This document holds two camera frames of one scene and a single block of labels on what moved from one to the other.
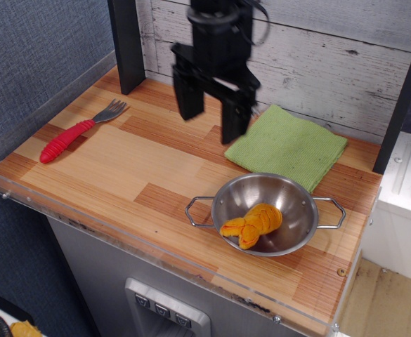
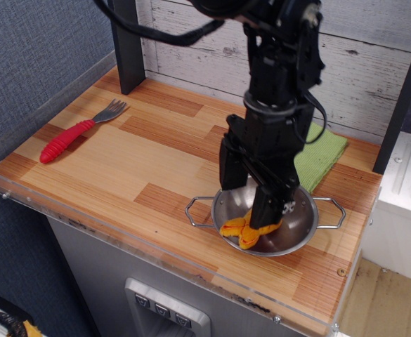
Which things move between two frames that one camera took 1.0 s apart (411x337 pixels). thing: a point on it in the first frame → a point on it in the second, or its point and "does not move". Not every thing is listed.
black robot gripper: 219,57 → 279,107
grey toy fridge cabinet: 130,294 does not move
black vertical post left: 128,43 does not move
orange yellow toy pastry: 261,219 does not move
